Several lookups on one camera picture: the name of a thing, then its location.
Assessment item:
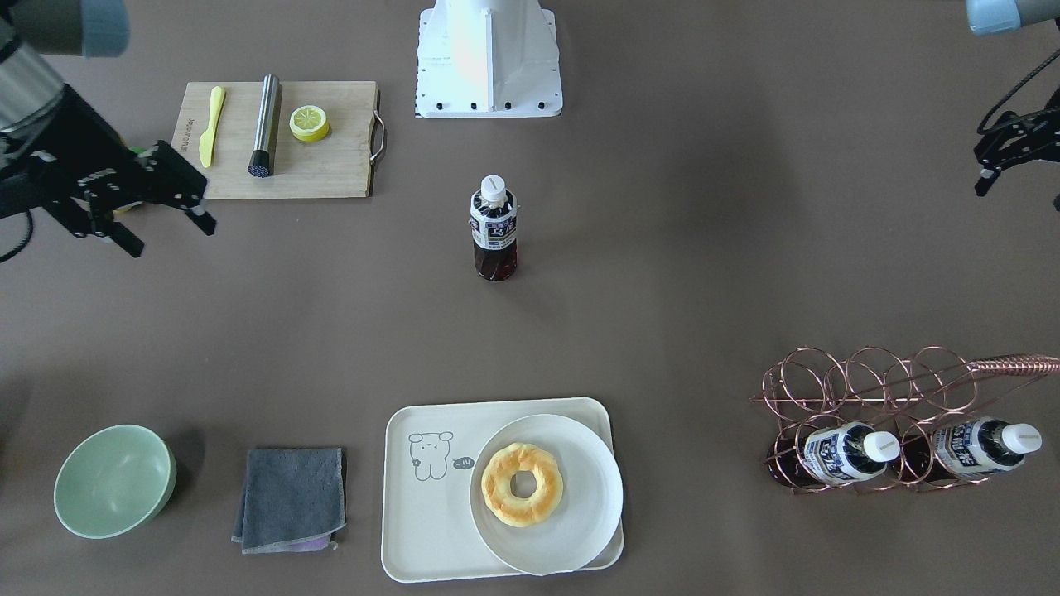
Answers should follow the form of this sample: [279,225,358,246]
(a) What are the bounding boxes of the green bowl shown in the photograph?
[53,424,177,540]

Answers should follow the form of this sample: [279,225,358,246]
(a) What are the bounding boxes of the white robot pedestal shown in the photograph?
[414,1,564,118]

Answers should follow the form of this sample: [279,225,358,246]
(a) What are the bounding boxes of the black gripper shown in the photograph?
[973,109,1059,197]
[1,84,217,257]

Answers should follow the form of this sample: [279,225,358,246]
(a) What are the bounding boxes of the copper wire bottle rack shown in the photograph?
[754,346,1058,493]

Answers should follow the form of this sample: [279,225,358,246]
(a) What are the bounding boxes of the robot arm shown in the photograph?
[965,1,1059,197]
[1,1,216,257]

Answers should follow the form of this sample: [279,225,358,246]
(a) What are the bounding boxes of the wooden cutting board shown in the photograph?
[170,80,383,201]

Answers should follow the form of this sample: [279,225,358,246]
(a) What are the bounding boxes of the tea bottle rack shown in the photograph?
[897,416,1043,484]
[765,422,901,490]

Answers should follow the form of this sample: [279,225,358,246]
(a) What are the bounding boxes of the grey folded cloth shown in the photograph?
[231,446,347,555]

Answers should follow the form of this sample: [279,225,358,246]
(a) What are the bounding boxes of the half lemon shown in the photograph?
[288,105,330,143]

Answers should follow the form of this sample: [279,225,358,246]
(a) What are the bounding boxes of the glazed donut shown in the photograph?
[480,442,566,528]

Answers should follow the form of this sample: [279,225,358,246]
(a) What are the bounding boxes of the yellow plastic knife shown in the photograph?
[198,84,227,166]

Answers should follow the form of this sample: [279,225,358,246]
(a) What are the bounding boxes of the white plate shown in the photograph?
[470,414,624,574]

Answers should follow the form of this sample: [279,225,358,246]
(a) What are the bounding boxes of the oolong tea bottle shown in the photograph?
[469,175,518,282]

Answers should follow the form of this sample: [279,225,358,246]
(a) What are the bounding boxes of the beige serving tray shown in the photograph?
[381,397,624,584]

